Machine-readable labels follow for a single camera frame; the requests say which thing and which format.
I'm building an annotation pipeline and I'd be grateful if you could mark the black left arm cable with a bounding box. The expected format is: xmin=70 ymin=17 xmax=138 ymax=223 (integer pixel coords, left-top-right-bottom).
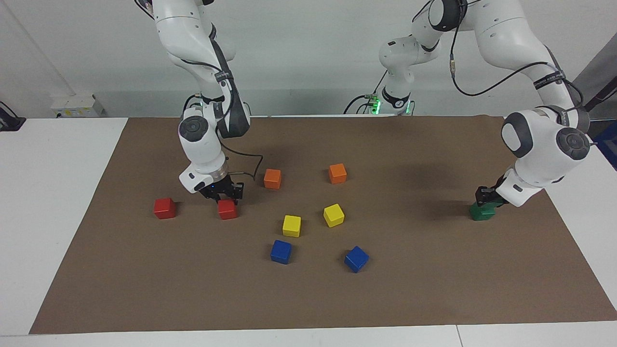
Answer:
xmin=448 ymin=0 xmax=587 ymax=114

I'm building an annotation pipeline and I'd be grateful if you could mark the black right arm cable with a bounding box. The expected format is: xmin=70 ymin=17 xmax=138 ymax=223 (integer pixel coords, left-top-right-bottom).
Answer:
xmin=219 ymin=140 xmax=265 ymax=182

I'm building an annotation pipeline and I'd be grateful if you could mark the brown paper table mat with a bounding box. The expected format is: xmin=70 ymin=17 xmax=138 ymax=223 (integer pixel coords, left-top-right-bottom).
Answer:
xmin=29 ymin=115 xmax=617 ymax=334

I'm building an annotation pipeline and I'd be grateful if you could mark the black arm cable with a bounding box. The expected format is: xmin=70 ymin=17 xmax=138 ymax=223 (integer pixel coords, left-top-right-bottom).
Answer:
xmin=219 ymin=140 xmax=265 ymax=182
xmin=448 ymin=0 xmax=587 ymax=114

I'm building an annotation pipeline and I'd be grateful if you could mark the black clamp device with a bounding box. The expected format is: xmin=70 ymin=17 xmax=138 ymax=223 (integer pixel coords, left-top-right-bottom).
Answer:
xmin=0 ymin=100 xmax=26 ymax=132

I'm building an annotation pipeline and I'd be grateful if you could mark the blue crate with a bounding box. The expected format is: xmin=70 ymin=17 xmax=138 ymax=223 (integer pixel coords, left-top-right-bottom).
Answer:
xmin=594 ymin=120 xmax=617 ymax=171

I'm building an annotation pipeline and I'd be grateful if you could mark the white wall power box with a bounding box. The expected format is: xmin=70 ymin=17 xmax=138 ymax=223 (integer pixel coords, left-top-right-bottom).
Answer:
xmin=51 ymin=93 xmax=105 ymax=119

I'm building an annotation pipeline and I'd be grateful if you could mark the red wooden block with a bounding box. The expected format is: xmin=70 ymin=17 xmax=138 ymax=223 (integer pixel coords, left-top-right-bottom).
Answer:
xmin=153 ymin=198 xmax=176 ymax=220
xmin=217 ymin=199 xmax=239 ymax=221

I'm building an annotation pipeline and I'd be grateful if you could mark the yellow wooden block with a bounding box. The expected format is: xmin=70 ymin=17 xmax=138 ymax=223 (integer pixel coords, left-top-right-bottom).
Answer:
xmin=282 ymin=215 xmax=302 ymax=238
xmin=323 ymin=203 xmax=346 ymax=228

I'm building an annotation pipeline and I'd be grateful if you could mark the black stand pole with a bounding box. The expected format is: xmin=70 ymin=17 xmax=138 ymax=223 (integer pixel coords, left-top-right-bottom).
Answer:
xmin=581 ymin=76 xmax=617 ymax=121

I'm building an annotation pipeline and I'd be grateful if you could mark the black left base cable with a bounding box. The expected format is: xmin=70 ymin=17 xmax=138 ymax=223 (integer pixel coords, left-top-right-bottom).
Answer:
xmin=343 ymin=69 xmax=388 ymax=115

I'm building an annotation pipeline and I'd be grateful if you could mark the blue wooden block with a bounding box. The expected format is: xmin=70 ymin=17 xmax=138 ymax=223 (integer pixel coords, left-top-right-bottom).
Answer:
xmin=270 ymin=240 xmax=293 ymax=265
xmin=344 ymin=246 xmax=370 ymax=274

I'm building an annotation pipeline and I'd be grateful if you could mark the gray right arm cable sleeve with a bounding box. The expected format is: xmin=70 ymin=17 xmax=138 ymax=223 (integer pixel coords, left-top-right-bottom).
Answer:
xmin=209 ymin=38 xmax=252 ymax=140

